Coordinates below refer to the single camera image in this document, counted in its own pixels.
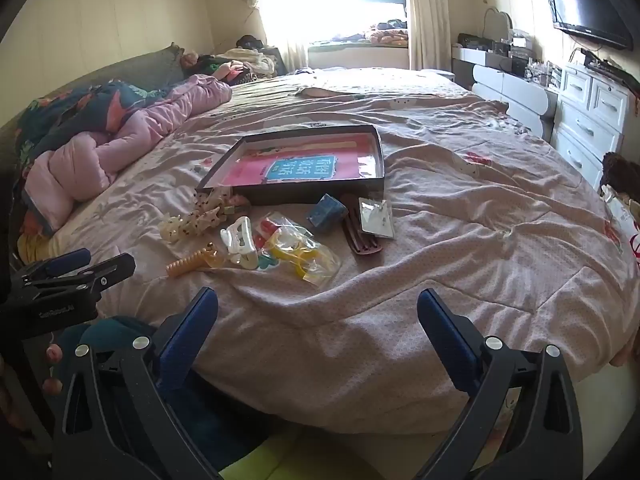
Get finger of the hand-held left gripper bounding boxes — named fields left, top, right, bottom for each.
left=20, top=248, right=92, bottom=281
left=12, top=253, right=137, bottom=300

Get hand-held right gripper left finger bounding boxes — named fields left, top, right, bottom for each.
left=52, top=286, right=236, bottom=480

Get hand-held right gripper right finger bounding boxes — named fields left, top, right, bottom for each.
left=415, top=288, right=583, bottom=480

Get orange spiral hair tie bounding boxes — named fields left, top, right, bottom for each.
left=166, top=241, right=234, bottom=279

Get cream translucent claw clip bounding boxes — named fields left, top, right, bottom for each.
left=160, top=210, right=203, bottom=244

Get pink dotted fabric hair bow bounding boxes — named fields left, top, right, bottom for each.
left=192, top=187, right=252, bottom=227

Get blue puzzle cube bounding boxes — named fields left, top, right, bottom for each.
left=306, top=193, right=349, bottom=234

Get dark cardboard box tray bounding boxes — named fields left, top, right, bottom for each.
left=195, top=125, right=386, bottom=207

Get person's left hand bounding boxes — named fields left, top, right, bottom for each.
left=0, top=342, right=64, bottom=431

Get person's teal pants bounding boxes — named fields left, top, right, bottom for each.
left=50, top=316, right=281, bottom=480

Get pink printed bed sheet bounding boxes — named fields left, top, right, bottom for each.
left=17, top=66, right=640, bottom=436

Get white hair claw clip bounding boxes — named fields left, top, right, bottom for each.
left=220, top=216, right=259, bottom=269

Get dark red hair comb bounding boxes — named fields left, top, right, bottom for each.
left=341, top=202, right=383, bottom=257

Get plastic bag of colourful clips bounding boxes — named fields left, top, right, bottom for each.
left=252, top=211, right=342, bottom=289

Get clear earring card packet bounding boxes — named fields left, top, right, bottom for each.
left=357, top=197, right=396, bottom=240

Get dark floral blanket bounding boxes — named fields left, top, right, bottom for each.
left=14, top=80, right=177, bottom=173

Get person's yellow-green shirt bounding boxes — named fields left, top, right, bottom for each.
left=217, top=427, right=351, bottom=480

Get pink quilt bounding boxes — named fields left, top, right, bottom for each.
left=22, top=74, right=234, bottom=235

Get pink book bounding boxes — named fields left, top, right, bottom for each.
left=220, top=147, right=373, bottom=188

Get grey quilted pillow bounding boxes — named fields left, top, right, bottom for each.
left=62, top=42, right=190, bottom=92

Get white bag with red print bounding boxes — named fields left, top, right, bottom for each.
left=601, top=185, right=640, bottom=283

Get brown furry cushion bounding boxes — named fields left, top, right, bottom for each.
left=599, top=152, right=640, bottom=202

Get white curved dressing table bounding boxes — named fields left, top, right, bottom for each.
left=451, top=45, right=559, bottom=137

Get pile of clothes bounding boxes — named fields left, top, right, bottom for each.
left=215, top=35, right=283, bottom=82

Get white drawer cabinet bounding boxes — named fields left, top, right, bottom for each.
left=550, top=62, right=640, bottom=190

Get clear cosmetic organiser boxes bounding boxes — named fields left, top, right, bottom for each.
left=457, top=31, right=563, bottom=84

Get black set-top box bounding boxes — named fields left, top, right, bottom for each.
left=581, top=50, right=640, bottom=86

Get clothes on window sill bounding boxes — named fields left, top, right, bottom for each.
left=327, top=19, right=409, bottom=47

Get cream curtain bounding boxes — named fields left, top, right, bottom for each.
left=404, top=0, right=449, bottom=71

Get black flat television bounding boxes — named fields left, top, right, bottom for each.
left=545, top=0, right=635, bottom=52

